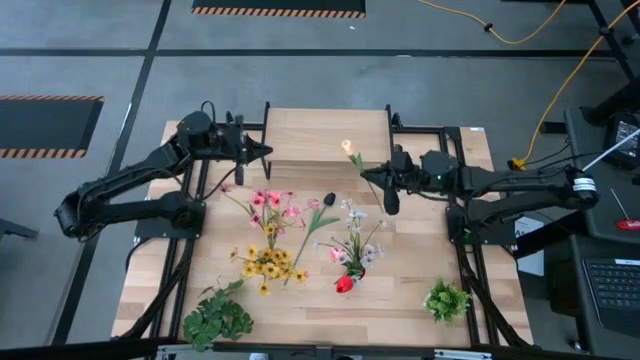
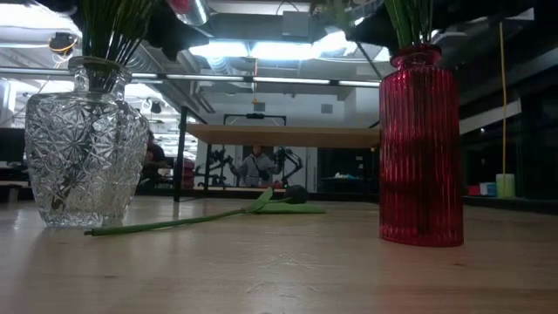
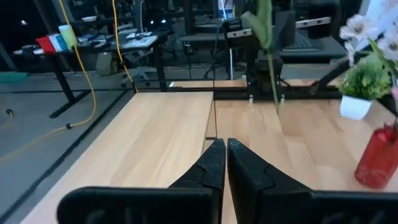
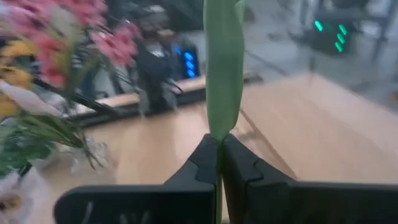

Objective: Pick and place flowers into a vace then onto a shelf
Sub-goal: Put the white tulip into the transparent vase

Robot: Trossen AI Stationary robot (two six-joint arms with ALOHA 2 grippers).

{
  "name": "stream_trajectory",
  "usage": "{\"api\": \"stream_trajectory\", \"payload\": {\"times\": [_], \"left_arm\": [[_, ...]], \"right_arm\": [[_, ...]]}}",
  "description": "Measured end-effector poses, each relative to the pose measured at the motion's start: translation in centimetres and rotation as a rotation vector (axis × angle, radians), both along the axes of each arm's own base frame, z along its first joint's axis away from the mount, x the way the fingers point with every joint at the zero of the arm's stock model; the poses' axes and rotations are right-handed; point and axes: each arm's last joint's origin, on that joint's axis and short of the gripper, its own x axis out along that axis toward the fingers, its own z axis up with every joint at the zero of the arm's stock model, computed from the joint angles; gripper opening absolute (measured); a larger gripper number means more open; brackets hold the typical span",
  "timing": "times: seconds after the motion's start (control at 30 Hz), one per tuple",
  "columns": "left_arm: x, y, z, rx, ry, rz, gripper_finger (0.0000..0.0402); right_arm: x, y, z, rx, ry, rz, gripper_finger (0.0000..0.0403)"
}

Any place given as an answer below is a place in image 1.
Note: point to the black stand legs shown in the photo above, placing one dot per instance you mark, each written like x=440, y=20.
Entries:
x=612, y=102

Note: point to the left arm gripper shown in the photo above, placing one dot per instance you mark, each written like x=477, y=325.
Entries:
x=230, y=142

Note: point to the pink artificial blossom spray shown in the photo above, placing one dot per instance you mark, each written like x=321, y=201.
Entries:
x=274, y=200

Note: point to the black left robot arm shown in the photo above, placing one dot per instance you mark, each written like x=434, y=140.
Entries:
x=125, y=175

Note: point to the black mat with hazard stripes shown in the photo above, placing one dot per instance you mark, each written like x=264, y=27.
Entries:
x=45, y=125
x=275, y=4

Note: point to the white artificial blossom spray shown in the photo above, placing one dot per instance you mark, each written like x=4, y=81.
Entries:
x=357, y=214

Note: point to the black aluminium table frame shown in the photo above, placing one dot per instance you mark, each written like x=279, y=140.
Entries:
x=425, y=130

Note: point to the black side desk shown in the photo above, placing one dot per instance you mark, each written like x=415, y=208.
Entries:
x=600, y=225

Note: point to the red artificial tulip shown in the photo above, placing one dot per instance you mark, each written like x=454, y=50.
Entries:
x=344, y=284

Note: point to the cream artificial tulip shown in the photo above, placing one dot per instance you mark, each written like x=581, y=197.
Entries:
x=347, y=147

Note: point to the black laptop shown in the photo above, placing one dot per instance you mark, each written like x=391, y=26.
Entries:
x=615, y=290

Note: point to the small bushy green plant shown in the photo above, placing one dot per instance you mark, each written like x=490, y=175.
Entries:
x=445, y=301

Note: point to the grey furniture foot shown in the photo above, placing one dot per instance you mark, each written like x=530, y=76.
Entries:
x=15, y=229

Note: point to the large-leaf green artificial plant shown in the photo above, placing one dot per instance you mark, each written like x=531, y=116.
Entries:
x=215, y=317

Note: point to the pink artificial tulip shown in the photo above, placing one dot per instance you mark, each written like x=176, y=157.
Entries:
x=337, y=255

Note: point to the white label sheet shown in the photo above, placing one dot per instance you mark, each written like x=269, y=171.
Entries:
x=530, y=260

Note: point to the black camera mount rail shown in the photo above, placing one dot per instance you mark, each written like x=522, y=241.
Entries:
x=300, y=350

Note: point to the red ribbed glass vase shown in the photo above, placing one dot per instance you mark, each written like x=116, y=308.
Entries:
x=361, y=275

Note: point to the dark artificial tulip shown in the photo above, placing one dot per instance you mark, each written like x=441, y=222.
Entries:
x=329, y=199

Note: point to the wooden shelf with black legs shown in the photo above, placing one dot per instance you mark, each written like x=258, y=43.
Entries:
x=320, y=135

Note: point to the black tablet screen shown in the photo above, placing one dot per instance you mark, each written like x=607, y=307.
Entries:
x=627, y=137

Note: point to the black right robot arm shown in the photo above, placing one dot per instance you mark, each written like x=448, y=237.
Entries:
x=525, y=185

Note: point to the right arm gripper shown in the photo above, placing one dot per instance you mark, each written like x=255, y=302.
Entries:
x=402, y=175

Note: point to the yellow artificial flower bunch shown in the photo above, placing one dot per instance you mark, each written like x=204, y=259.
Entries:
x=270, y=270

